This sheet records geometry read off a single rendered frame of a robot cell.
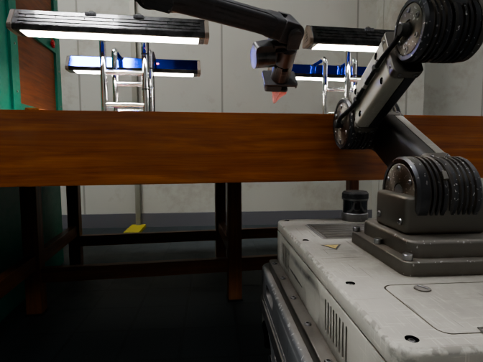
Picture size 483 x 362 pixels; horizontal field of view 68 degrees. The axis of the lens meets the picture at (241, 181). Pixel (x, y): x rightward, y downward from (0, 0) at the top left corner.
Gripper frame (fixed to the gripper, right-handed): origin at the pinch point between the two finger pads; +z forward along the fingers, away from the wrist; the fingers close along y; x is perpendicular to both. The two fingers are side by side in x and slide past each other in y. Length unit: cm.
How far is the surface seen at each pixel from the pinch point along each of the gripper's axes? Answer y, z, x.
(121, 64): 58, 34, -60
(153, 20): 38.3, -9.3, -27.2
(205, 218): 13, 203, -66
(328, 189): -99, 183, -80
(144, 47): 43, 6, -34
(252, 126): 11.2, -10.0, 20.9
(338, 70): -51, 36, -61
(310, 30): -16.0, -8.2, -26.6
